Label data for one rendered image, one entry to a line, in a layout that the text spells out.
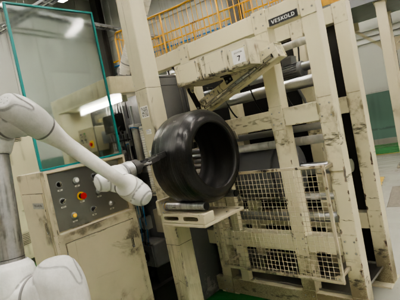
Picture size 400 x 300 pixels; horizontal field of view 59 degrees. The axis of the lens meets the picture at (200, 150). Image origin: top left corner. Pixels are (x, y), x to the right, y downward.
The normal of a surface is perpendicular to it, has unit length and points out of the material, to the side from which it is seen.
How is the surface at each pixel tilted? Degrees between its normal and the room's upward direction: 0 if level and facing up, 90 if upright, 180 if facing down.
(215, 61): 90
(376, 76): 90
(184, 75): 90
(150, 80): 90
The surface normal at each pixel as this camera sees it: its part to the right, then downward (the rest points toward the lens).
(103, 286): 0.73, -0.11
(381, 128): -0.52, 0.14
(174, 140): -0.46, -0.34
